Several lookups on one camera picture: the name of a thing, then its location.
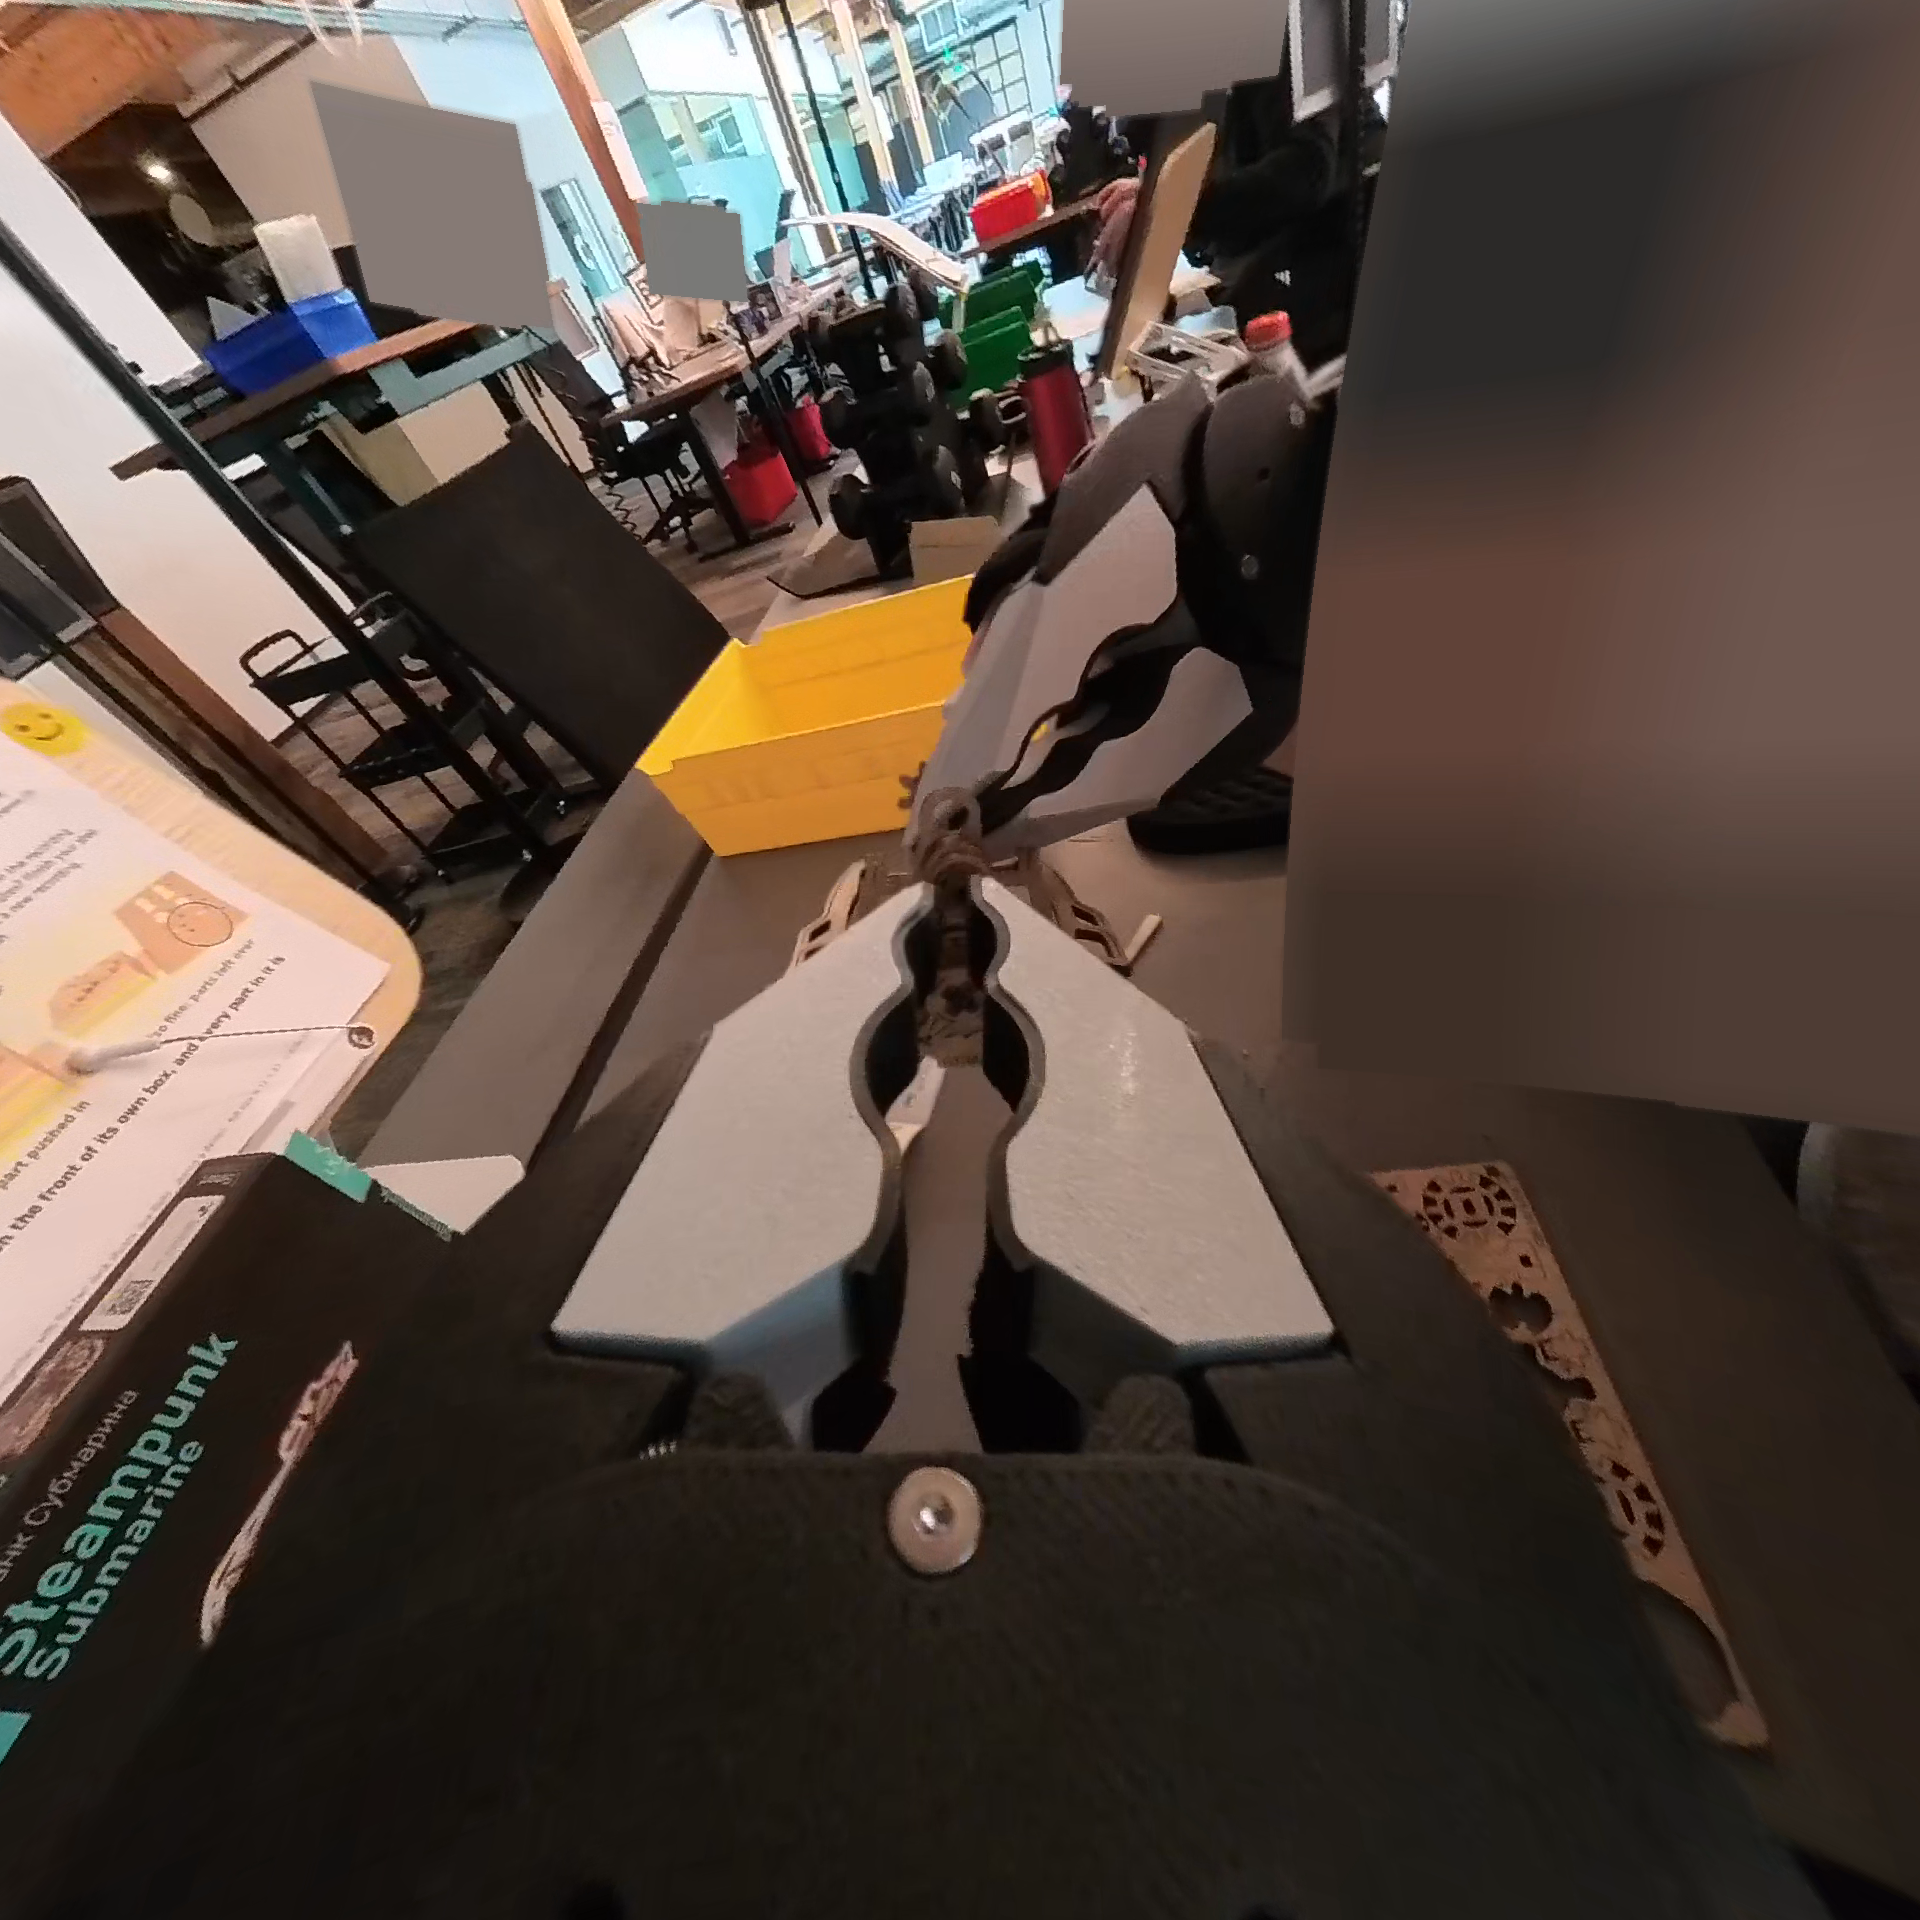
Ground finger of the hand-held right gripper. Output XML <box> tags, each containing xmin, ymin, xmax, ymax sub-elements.
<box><xmin>971</xmin><ymin>649</ymin><xmax>1258</xmax><ymax>838</ymax></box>
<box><xmin>912</xmin><ymin>486</ymin><xmax>1191</xmax><ymax>824</ymax></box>

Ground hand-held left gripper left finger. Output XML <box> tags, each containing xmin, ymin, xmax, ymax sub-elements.
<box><xmin>551</xmin><ymin>883</ymin><xmax>944</xmax><ymax>1454</ymax></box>

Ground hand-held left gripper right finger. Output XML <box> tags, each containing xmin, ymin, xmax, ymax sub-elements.
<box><xmin>966</xmin><ymin>881</ymin><xmax>1336</xmax><ymax>1454</ymax></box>

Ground pale wooden parts sheet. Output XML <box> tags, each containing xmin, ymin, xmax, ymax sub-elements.
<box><xmin>1372</xmin><ymin>1162</ymin><xmax>1772</xmax><ymax>1750</ymax></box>

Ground black model kit box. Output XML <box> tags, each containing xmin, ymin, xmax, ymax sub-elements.
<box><xmin>0</xmin><ymin>1127</ymin><xmax>531</xmax><ymax>1802</ymax></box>

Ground red water bottle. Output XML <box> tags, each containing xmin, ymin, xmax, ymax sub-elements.
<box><xmin>1019</xmin><ymin>337</ymin><xmax>1096</xmax><ymax>492</ymax></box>

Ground yellow plastic bin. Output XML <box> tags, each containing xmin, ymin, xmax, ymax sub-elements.
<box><xmin>632</xmin><ymin>574</ymin><xmax>981</xmax><ymax>859</ymax></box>

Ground black dumbbell rack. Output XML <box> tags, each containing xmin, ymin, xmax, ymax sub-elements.
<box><xmin>810</xmin><ymin>286</ymin><xmax>1037</xmax><ymax>578</ymax></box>

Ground tan upright board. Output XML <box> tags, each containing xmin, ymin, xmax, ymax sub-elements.
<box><xmin>1094</xmin><ymin>123</ymin><xmax>1220</xmax><ymax>384</ymax></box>

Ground green plastic bins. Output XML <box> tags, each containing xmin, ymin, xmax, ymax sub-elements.
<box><xmin>944</xmin><ymin>270</ymin><xmax>1052</xmax><ymax>407</ymax></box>

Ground black office chair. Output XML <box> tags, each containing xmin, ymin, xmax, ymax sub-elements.
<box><xmin>575</xmin><ymin>404</ymin><xmax>707</xmax><ymax>550</ymax></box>

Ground black flat panel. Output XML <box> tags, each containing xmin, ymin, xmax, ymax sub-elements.
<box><xmin>342</xmin><ymin>420</ymin><xmax>734</xmax><ymax>782</ymax></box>

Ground printed instruction sheet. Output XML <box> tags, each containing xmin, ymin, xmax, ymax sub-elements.
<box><xmin>0</xmin><ymin>720</ymin><xmax>395</xmax><ymax>1398</ymax></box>

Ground dark top desk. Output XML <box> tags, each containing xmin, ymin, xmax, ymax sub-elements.
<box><xmin>112</xmin><ymin>322</ymin><xmax>557</xmax><ymax>529</ymax></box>

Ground blue plastic bin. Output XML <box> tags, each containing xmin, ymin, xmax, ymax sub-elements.
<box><xmin>200</xmin><ymin>288</ymin><xmax>379</xmax><ymax>401</ymax></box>

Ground flat wooden model frame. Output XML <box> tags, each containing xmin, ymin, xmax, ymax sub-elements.
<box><xmin>791</xmin><ymin>852</ymin><xmax>1166</xmax><ymax>974</ymax></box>

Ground black wire cart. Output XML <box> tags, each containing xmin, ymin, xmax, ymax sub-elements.
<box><xmin>239</xmin><ymin>592</ymin><xmax>572</xmax><ymax>903</ymax></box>

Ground white swab with wire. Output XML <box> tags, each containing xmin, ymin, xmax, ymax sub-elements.
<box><xmin>59</xmin><ymin>1020</ymin><xmax>378</xmax><ymax>1078</ymax></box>

